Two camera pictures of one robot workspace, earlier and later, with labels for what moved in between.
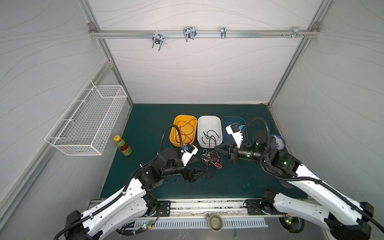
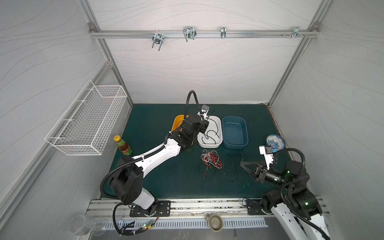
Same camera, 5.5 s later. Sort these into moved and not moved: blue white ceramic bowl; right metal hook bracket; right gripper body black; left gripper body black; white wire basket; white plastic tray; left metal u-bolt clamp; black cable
Moved: left gripper body black; right gripper body black; black cable
Not moved: blue white ceramic bowl; white plastic tray; left metal u-bolt clamp; right metal hook bracket; white wire basket
